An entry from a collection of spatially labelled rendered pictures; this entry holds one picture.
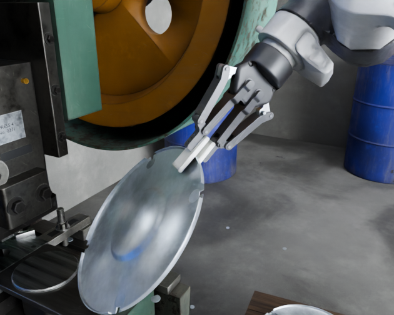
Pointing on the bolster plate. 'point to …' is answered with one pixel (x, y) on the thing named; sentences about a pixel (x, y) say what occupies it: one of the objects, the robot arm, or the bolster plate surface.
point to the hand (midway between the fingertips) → (193, 154)
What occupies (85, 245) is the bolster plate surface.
